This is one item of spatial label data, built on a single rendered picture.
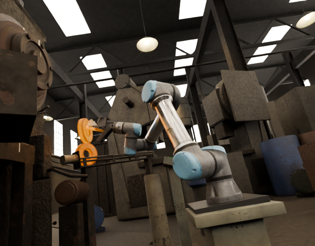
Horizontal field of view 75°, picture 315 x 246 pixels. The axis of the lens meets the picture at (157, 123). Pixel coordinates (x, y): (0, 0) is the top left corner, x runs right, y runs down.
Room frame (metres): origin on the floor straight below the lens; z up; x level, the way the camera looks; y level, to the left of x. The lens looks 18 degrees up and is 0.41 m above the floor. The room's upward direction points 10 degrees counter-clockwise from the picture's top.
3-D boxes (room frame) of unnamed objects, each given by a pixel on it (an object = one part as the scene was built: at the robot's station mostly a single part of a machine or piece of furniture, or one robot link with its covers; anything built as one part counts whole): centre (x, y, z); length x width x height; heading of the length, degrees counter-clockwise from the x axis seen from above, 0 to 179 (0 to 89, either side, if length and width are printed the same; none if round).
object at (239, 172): (3.35, -0.57, 0.39); 1.03 x 0.83 x 0.77; 106
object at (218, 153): (0.94, -0.22, 0.49); 0.13 x 0.12 x 0.14; 129
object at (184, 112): (9.72, -1.28, 2.25); 0.92 x 0.92 x 4.50
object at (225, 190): (0.95, -0.23, 0.37); 0.15 x 0.15 x 0.10
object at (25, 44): (0.88, 0.57, 1.11); 0.28 x 0.06 x 0.28; 1
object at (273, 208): (0.95, -0.23, 0.28); 0.32 x 0.32 x 0.04; 1
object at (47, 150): (1.11, 0.68, 0.68); 0.11 x 0.08 x 0.24; 91
